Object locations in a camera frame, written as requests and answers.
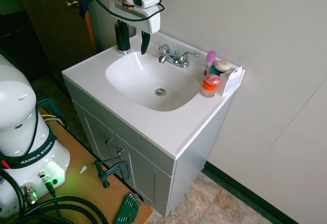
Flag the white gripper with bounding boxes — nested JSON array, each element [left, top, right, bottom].
[[109, 0, 161, 56]]

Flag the orange door edge strip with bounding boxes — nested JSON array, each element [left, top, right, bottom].
[[77, 0, 98, 54]]

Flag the chrome faucet spout and base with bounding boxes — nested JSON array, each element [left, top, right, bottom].
[[157, 52, 190, 69]]

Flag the blue tape strips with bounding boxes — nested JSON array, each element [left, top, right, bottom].
[[69, 0, 94, 19]]

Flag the brass door knob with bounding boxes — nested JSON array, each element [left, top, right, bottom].
[[65, 0, 80, 10]]

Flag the bottle with pink cap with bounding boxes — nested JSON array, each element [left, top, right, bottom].
[[203, 50, 218, 78]]

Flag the brown wooden door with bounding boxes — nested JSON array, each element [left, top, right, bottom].
[[13, 0, 97, 75]]

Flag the pink round ball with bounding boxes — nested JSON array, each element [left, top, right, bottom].
[[206, 74, 221, 86]]

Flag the teal round container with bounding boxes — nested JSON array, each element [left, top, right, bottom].
[[209, 64, 226, 78]]

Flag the jar with orange lid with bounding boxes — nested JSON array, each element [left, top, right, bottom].
[[200, 79, 219, 98]]

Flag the round cream soap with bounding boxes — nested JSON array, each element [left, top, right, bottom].
[[214, 59, 232, 73]]

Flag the grey cabinet door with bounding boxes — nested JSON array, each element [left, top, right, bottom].
[[71, 99, 118, 162], [113, 132, 157, 206]]

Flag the white vanity top with basin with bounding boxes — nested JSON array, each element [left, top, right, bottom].
[[61, 31, 246, 161]]

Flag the white cardboard box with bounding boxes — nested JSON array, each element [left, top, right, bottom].
[[216, 65, 244, 97]]

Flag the grey vanity cabinet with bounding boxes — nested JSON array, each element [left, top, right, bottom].
[[63, 77, 233, 217]]

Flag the black C-clamp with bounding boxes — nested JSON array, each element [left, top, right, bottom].
[[91, 156, 131, 189]]

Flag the green hex key set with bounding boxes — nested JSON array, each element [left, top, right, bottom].
[[111, 193, 141, 224]]

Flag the black baseboard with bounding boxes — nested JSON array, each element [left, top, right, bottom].
[[202, 161, 300, 224]]

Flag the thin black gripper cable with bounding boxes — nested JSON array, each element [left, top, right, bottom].
[[78, 0, 166, 21]]

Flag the chrome cold water handle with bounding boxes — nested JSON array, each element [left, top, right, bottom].
[[179, 52, 199, 62]]

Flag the dark green frame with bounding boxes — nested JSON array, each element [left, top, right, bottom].
[[36, 98, 66, 130]]

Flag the yellow cable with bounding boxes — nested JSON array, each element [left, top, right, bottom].
[[40, 114, 64, 127]]

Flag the thin black base cable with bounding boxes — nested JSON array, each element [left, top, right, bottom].
[[37, 172, 62, 219]]

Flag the thick black cable loop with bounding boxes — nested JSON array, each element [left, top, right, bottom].
[[9, 195, 110, 224]]

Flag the silver round cable connector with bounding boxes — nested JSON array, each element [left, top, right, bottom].
[[20, 182, 39, 207]]

